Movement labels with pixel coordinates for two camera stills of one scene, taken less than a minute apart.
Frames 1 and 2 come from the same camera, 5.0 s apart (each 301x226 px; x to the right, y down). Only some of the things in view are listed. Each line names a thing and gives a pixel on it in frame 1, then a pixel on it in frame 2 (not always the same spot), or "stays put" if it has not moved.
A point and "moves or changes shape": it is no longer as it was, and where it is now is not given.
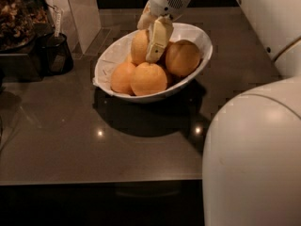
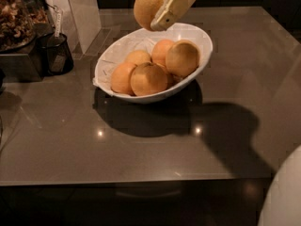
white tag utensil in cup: [57, 28] stays put
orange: [163, 58] stays put
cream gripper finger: [159, 36] -> [177, 0]
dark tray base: [23, 64] stays put
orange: [148, 78] stays put
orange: [139, 46] moves or changes shape
